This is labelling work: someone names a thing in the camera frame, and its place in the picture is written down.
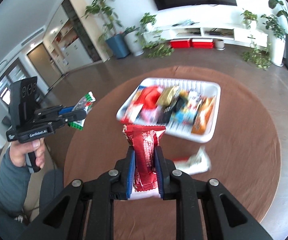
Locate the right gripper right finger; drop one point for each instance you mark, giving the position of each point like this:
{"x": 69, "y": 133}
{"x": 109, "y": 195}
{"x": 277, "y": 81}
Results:
{"x": 159, "y": 159}

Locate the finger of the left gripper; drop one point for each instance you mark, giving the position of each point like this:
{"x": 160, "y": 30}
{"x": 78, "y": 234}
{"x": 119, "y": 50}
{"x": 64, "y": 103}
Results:
{"x": 65, "y": 110}
{"x": 75, "y": 116}

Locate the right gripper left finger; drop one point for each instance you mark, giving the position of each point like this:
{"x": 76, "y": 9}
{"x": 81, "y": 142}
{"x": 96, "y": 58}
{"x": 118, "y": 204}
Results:
{"x": 130, "y": 171}

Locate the green edged dried fruit bag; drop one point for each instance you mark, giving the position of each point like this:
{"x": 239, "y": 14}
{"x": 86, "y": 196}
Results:
{"x": 82, "y": 108}

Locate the red foil snack packet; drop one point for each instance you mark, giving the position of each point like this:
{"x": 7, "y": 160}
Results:
{"x": 144, "y": 140}

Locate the blue cartoon snack bag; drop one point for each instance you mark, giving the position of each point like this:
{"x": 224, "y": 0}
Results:
{"x": 186, "y": 115}

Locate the black snack bag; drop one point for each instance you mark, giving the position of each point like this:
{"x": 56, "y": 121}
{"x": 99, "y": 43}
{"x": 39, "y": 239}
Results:
{"x": 174, "y": 107}

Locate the gold foil snack packet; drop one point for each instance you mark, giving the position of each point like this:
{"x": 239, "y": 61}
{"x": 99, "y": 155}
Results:
{"x": 168, "y": 95}

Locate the red chip bag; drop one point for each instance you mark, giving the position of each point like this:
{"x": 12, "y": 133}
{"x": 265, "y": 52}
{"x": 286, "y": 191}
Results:
{"x": 149, "y": 97}

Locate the white long snack bag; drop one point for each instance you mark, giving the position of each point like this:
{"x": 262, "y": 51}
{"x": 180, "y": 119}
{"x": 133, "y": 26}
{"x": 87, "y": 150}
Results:
{"x": 196, "y": 163}

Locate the pink snack packet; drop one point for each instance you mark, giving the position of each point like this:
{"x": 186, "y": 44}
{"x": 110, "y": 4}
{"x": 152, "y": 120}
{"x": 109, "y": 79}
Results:
{"x": 150, "y": 115}

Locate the grey sleeved left forearm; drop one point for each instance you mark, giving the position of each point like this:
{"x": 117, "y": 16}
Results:
{"x": 13, "y": 186}

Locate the person's left hand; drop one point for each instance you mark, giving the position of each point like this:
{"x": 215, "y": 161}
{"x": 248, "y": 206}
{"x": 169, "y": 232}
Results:
{"x": 17, "y": 152}

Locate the blue bread snack packet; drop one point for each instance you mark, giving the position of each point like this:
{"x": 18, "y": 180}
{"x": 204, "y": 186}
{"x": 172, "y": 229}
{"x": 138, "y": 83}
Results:
{"x": 134, "y": 107}

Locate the wooden door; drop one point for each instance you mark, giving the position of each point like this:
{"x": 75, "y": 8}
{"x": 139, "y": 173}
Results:
{"x": 44, "y": 65}

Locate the orange snack packet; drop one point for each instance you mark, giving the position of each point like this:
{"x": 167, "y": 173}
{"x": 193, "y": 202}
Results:
{"x": 203, "y": 116}

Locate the white plastic tray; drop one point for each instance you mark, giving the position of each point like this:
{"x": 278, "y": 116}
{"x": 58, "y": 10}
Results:
{"x": 194, "y": 91}

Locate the grey upholstered seat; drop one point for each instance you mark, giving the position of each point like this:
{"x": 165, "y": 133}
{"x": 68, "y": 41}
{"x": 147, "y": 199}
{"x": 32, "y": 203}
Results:
{"x": 51, "y": 186}

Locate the built-in cabinet shelving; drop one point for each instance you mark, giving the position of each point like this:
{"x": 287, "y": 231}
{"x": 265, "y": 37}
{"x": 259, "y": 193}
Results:
{"x": 71, "y": 38}

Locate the tall plant blue pot left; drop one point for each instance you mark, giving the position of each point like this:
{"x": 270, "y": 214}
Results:
{"x": 110, "y": 36}

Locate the plant in white ribbed pot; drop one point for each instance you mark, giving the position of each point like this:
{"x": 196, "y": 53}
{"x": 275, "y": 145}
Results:
{"x": 131, "y": 37}

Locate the trailing plant on console left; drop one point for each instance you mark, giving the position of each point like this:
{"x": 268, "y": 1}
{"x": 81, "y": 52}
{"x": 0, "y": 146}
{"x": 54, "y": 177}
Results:
{"x": 150, "y": 38}

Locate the trailing plant on console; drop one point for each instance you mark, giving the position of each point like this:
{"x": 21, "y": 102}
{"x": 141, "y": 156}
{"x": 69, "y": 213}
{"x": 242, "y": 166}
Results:
{"x": 150, "y": 38}
{"x": 255, "y": 55}

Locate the left red storage box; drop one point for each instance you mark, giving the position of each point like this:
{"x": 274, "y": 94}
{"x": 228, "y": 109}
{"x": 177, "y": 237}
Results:
{"x": 180, "y": 43}

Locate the red storage box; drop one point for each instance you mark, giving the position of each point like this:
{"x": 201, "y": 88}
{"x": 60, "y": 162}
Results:
{"x": 207, "y": 43}
{"x": 180, "y": 43}

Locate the right red storage box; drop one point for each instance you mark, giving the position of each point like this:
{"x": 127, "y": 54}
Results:
{"x": 207, "y": 43}

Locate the small round beige pot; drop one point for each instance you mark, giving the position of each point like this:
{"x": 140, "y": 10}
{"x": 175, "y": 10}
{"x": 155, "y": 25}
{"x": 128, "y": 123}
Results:
{"x": 219, "y": 44}

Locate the white TV console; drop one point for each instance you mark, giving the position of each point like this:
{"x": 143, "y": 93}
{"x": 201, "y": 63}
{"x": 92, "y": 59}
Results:
{"x": 236, "y": 34}

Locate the trailing plant on console right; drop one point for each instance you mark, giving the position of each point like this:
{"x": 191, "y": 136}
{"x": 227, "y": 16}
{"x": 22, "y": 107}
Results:
{"x": 255, "y": 55}

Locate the plant in tall white pot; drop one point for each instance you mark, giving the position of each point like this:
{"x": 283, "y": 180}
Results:
{"x": 276, "y": 39}

